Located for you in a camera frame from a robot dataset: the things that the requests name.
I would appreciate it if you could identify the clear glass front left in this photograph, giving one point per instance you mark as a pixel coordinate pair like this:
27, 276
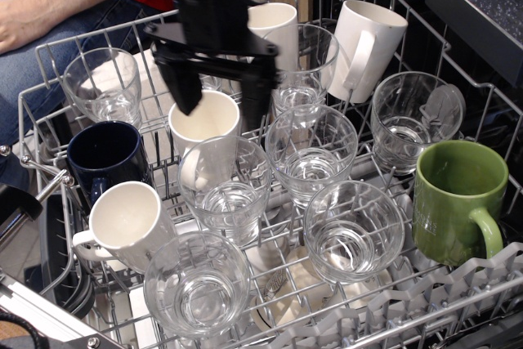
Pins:
197, 285

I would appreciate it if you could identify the white mug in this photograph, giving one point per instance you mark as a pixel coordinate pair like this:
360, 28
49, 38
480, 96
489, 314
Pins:
217, 114
127, 223
277, 22
368, 36

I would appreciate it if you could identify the clear glass back centre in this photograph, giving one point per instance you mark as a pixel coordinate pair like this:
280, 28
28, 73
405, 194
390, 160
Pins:
305, 65

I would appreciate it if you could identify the grey plastic tine row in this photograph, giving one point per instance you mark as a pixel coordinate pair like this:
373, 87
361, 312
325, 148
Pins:
422, 304

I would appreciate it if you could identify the white mug back centre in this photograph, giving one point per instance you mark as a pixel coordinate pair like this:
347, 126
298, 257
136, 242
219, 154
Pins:
277, 22

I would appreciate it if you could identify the grey wire dishwasher rack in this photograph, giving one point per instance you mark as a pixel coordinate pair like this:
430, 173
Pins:
493, 117

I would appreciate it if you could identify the clear glass back left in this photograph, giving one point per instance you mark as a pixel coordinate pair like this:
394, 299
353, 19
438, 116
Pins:
105, 84

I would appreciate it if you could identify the clear glass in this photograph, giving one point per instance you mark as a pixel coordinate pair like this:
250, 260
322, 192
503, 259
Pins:
225, 181
210, 82
352, 231
105, 84
197, 285
305, 65
411, 111
310, 147

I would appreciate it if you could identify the person's bare hand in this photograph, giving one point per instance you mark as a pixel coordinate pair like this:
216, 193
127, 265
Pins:
15, 24

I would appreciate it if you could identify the dark speckled countertop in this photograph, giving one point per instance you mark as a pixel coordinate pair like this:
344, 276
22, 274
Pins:
493, 28

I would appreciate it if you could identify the green ceramic mug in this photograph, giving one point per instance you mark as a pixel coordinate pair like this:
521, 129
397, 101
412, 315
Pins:
458, 196

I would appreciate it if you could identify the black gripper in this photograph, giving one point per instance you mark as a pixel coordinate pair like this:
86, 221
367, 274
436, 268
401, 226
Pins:
212, 37

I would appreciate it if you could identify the white plate below rack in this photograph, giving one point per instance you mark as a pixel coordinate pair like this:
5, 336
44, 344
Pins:
296, 291

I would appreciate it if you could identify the clear glass front right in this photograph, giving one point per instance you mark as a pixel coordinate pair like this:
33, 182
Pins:
352, 231

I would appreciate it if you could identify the white mug back right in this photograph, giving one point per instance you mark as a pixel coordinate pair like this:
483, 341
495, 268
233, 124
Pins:
368, 36

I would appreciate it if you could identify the dark blue ceramic mug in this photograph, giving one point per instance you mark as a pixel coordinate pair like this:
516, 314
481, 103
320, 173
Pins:
106, 154

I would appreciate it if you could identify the white mug front left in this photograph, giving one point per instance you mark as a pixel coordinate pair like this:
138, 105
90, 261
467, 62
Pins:
127, 223

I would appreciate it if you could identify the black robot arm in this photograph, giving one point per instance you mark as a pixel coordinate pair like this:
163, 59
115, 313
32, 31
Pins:
212, 37

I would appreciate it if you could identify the clear glass centre left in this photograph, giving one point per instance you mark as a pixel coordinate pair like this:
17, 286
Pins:
225, 181

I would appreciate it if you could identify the clear glass back middle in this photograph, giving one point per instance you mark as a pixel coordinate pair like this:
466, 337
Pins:
210, 82

